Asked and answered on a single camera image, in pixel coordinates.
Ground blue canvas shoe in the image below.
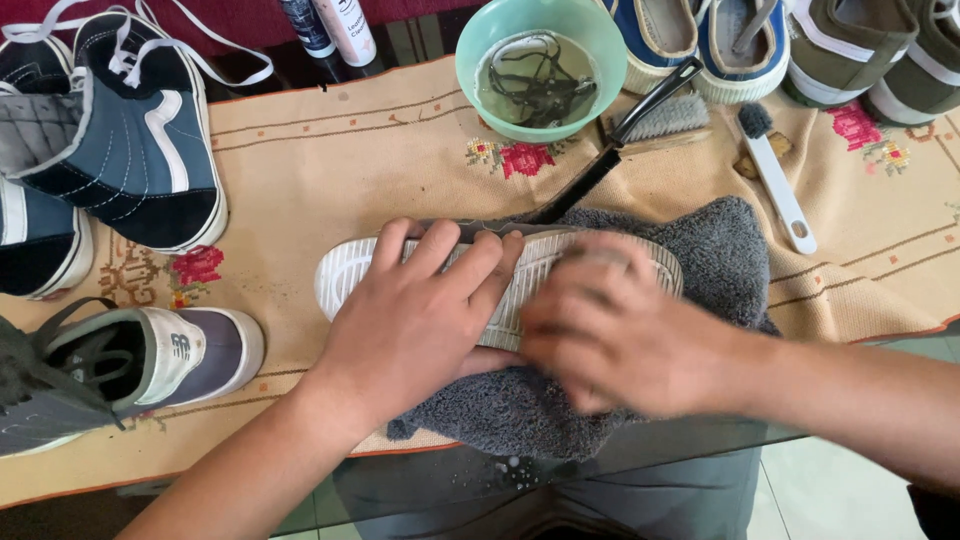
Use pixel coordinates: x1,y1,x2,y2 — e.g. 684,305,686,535
690,0,793,105
598,0,711,96

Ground small brown piece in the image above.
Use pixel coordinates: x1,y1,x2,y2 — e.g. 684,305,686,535
732,130,795,181

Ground grey sneaker white toe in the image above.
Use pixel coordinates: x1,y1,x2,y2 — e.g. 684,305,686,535
0,297,266,459

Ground mint green bowl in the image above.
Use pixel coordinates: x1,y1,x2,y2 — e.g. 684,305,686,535
454,0,629,144

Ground white-soled dark shoe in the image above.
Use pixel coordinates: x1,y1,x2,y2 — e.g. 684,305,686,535
313,216,685,354

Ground olive green canvas shoe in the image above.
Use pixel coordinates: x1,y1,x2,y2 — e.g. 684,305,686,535
780,0,921,111
861,0,960,127

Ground black long-handled brush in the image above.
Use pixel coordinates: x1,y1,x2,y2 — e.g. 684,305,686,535
525,56,705,226

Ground black shoelaces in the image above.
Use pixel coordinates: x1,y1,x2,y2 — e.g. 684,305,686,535
487,33,599,129

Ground person's left hand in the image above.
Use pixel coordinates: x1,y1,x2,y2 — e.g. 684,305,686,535
311,216,527,438

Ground maroon fabric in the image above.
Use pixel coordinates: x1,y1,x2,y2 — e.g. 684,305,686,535
0,0,485,60

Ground white-handled small brush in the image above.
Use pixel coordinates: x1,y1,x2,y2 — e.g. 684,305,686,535
736,102,819,257

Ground dark blue cleaner bottle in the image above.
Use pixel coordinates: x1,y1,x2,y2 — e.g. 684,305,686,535
278,0,337,60

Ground pale pink cleaner bottle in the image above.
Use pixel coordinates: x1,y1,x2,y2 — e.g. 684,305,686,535
310,0,378,69

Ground wooden brush grey bristles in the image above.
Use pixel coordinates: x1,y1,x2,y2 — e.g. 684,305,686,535
598,93,714,156

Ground blue high-top sneaker white stripe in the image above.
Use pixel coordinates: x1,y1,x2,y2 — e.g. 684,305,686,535
0,33,96,302
0,0,276,255

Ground person's right hand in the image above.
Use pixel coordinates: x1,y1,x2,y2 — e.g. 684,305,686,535
517,232,753,419

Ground person's grey trousers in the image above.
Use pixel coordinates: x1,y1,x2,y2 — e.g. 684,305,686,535
333,447,764,540

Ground grey terry towel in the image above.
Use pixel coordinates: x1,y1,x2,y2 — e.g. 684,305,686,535
385,196,783,463

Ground beige embroidered table cloth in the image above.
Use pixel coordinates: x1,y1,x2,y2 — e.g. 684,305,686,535
0,54,960,511

